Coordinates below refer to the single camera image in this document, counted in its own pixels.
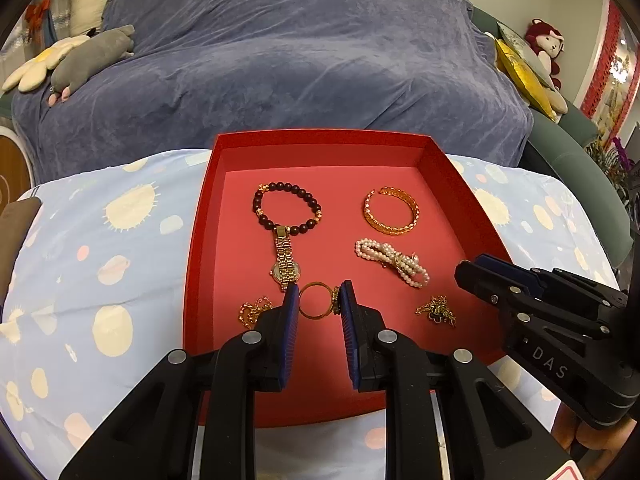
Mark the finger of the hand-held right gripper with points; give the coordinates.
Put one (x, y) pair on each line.
(480, 280)
(495, 265)

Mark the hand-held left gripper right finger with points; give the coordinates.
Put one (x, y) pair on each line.
(350, 330)

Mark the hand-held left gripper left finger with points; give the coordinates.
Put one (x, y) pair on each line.
(290, 330)

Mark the gold wristwatch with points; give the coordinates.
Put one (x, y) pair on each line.
(283, 255)

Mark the gold leaf bangle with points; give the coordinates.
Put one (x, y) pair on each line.
(385, 227)

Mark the red cardboard box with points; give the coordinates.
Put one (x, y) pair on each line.
(330, 180)

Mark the person's right hand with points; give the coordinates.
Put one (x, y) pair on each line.
(610, 442)

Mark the green sofa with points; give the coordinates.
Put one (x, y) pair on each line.
(565, 160)

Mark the flowering plant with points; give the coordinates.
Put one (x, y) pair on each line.
(622, 152)

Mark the cream plush cushion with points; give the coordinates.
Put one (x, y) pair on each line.
(557, 102)

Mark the yellow cushion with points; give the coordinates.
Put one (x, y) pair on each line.
(525, 77)

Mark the blue planet-print tablecloth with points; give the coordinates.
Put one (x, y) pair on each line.
(100, 260)

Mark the pale floral cushion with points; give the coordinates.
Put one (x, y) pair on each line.
(520, 42)

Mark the red monkey plush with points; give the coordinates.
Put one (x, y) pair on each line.
(547, 45)

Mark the blue blanket covered sofa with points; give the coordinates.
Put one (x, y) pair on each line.
(300, 60)

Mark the white round wood-faced appliance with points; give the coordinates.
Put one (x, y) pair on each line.
(12, 175)

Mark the grey plush animal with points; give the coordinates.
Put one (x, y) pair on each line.
(85, 60)

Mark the cream flower cushion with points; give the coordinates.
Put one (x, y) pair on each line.
(40, 62)

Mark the red paper wall hanging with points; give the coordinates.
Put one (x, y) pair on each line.
(605, 50)

